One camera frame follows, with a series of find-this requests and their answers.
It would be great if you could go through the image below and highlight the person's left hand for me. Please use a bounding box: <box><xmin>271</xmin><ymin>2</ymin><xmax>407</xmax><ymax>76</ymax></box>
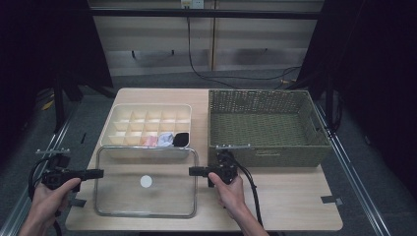
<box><xmin>28</xmin><ymin>177</ymin><xmax>82</xmax><ymax>230</ymax></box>

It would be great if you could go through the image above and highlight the black sock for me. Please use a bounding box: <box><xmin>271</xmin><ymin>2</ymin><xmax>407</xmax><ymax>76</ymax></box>
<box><xmin>172</xmin><ymin>132</ymin><xmax>190</xmax><ymax>148</ymax></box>

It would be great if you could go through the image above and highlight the black curtain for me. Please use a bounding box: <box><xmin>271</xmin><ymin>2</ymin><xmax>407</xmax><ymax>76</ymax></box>
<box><xmin>0</xmin><ymin>0</ymin><xmax>114</xmax><ymax>165</ymax></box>
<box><xmin>296</xmin><ymin>0</ymin><xmax>417</xmax><ymax>198</ymax></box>

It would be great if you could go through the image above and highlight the right hand-held gripper black cable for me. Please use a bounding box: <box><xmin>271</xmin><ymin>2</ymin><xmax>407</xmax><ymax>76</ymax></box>
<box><xmin>234</xmin><ymin>156</ymin><xmax>264</xmax><ymax>227</ymax></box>

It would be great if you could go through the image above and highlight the white sock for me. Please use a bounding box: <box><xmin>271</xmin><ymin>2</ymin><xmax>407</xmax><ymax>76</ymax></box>
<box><xmin>156</xmin><ymin>131</ymin><xmax>175</xmax><ymax>148</ymax></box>

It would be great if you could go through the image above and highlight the white wall power outlet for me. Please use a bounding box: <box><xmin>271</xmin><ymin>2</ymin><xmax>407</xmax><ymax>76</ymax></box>
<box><xmin>180</xmin><ymin>0</ymin><xmax>205</xmax><ymax>10</ymax></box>

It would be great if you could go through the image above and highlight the clear plastic box lid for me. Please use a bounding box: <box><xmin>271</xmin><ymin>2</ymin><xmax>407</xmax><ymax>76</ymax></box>
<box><xmin>93</xmin><ymin>146</ymin><xmax>200</xmax><ymax>219</ymax></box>

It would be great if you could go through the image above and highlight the black horizontal metal bar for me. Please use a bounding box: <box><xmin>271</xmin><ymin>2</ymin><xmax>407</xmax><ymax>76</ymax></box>
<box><xmin>88</xmin><ymin>8</ymin><xmax>323</xmax><ymax>20</ymax></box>

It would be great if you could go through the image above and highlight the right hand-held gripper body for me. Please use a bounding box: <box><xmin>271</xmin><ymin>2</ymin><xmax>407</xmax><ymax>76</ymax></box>
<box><xmin>207</xmin><ymin>143</ymin><xmax>253</xmax><ymax>189</ymax></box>

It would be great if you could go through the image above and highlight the metal floor rail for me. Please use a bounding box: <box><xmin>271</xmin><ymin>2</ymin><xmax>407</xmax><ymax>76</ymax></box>
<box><xmin>0</xmin><ymin>97</ymin><xmax>82</xmax><ymax>236</ymax></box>
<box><xmin>314</xmin><ymin>99</ymin><xmax>392</xmax><ymax>236</ymax></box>

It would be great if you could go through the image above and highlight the left hand-held gripper black cable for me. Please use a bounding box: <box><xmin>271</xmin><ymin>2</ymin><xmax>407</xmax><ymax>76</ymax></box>
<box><xmin>28</xmin><ymin>156</ymin><xmax>63</xmax><ymax>236</ymax></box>

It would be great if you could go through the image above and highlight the cream divided storage box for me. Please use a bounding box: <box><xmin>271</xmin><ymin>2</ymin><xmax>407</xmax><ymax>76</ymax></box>
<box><xmin>99</xmin><ymin>103</ymin><xmax>193</xmax><ymax>160</ymax></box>

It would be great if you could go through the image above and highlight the hand-held gripper black cable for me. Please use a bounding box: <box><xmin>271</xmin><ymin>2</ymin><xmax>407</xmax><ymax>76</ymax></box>
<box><xmin>28</xmin><ymin>156</ymin><xmax>63</xmax><ymax>236</ymax></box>
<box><xmin>234</xmin><ymin>156</ymin><xmax>264</xmax><ymax>227</ymax></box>

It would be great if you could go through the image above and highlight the pink sock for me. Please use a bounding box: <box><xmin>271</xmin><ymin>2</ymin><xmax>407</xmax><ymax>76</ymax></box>
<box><xmin>142</xmin><ymin>135</ymin><xmax>159</xmax><ymax>148</ymax></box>

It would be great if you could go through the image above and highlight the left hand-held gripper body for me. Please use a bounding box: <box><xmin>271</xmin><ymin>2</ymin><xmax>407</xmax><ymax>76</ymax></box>
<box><xmin>34</xmin><ymin>147</ymin><xmax>83</xmax><ymax>193</ymax></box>

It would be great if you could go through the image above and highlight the green woven basket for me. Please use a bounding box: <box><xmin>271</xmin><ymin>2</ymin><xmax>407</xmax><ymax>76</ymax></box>
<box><xmin>207</xmin><ymin>88</ymin><xmax>332</xmax><ymax>168</ymax></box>

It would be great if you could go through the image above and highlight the person's right hand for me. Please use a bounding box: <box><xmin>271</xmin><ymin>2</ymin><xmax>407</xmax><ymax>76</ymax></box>
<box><xmin>208</xmin><ymin>171</ymin><xmax>246</xmax><ymax>217</ymax></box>

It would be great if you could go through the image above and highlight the black wall cable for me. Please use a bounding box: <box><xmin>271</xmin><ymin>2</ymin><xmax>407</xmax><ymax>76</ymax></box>
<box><xmin>186</xmin><ymin>16</ymin><xmax>303</xmax><ymax>90</ymax></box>

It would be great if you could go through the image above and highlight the black metal stand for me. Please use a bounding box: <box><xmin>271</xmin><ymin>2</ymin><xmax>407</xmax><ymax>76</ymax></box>
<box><xmin>53</xmin><ymin>65</ymin><xmax>116</xmax><ymax>132</ymax></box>

